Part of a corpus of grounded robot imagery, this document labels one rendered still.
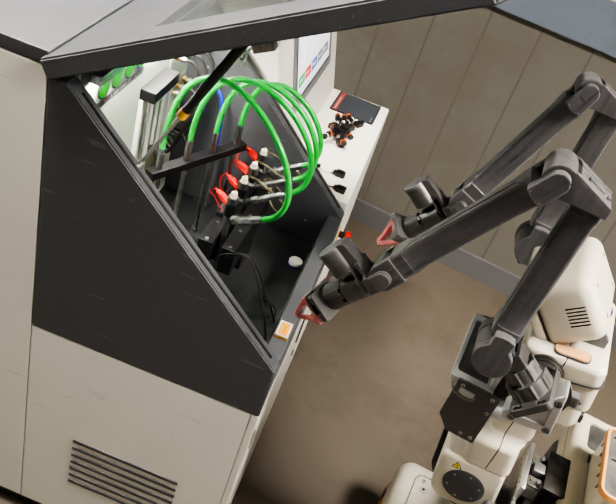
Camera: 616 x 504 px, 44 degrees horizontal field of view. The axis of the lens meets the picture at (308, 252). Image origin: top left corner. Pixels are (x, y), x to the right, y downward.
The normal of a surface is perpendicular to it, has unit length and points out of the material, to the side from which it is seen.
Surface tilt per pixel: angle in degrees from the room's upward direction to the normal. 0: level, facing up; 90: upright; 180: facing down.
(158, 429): 90
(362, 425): 0
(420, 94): 90
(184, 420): 90
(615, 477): 0
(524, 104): 90
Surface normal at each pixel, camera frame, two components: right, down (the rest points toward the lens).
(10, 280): -0.26, 0.55
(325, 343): 0.26, -0.75
